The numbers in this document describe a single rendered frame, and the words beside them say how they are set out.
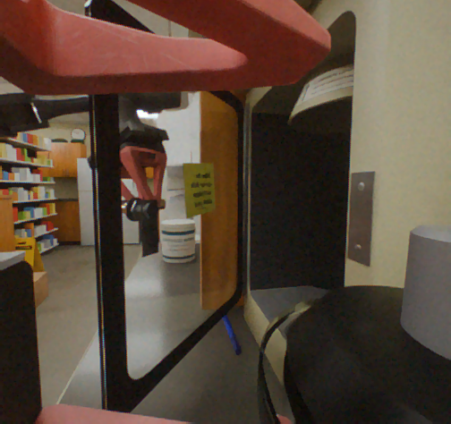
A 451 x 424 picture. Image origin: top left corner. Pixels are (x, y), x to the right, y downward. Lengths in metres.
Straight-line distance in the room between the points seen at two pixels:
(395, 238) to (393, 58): 0.12
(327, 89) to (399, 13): 0.10
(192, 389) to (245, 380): 0.08
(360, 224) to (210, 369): 0.32
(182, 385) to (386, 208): 0.35
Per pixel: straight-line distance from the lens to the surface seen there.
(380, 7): 0.23
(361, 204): 0.20
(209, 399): 0.40
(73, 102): 0.87
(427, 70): 0.23
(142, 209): 0.23
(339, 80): 0.31
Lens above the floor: 1.22
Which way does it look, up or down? 5 degrees down
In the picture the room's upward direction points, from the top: straight up
